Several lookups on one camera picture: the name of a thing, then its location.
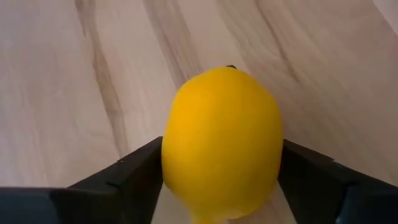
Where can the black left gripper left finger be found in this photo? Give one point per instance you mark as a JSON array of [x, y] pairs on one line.
[[93, 202]]

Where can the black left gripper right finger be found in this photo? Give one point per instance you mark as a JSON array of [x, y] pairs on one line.
[[335, 202]]

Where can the yellow lemon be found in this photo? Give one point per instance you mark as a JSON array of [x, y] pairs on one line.
[[222, 140]]

